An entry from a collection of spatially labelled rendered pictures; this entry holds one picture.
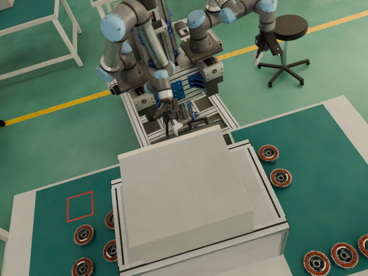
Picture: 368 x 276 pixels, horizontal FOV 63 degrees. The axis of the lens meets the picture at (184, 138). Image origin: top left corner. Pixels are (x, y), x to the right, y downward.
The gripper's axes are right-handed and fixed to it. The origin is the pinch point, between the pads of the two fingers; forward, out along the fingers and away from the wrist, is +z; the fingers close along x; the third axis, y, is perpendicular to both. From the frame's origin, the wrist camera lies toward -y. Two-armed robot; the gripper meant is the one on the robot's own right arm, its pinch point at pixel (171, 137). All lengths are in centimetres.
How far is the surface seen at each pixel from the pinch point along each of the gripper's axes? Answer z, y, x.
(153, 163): 7.4, -23.0, -35.7
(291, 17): -80, 165, 64
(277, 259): 67, 26, -33
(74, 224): 37, -56, 36
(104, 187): 22, -35, 40
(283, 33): -65, 146, 59
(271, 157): 24, 52, -11
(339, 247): 65, 50, -48
